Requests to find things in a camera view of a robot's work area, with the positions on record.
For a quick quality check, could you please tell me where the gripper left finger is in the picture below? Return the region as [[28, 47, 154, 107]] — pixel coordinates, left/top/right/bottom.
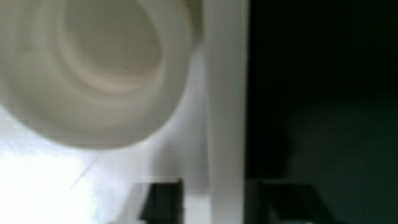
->
[[138, 180, 184, 224]]

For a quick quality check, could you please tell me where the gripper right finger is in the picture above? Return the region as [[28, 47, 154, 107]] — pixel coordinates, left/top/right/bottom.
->
[[247, 180, 335, 224]]

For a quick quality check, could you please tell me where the white square tabletop tray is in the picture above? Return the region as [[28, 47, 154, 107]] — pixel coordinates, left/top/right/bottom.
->
[[0, 0, 248, 224]]

